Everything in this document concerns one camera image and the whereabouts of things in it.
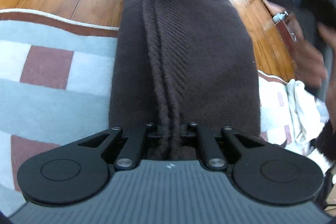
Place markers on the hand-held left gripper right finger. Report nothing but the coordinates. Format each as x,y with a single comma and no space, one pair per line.
204,142

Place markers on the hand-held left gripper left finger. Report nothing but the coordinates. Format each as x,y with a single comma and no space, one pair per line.
136,142

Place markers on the person's right hand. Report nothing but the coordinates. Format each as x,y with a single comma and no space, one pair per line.
309,61

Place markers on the small white bottle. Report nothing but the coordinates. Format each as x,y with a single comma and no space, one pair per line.
280,16

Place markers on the white crumpled cloth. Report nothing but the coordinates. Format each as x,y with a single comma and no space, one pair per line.
302,111

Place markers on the grey white maroon checked rug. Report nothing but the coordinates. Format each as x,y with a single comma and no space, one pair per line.
52,82

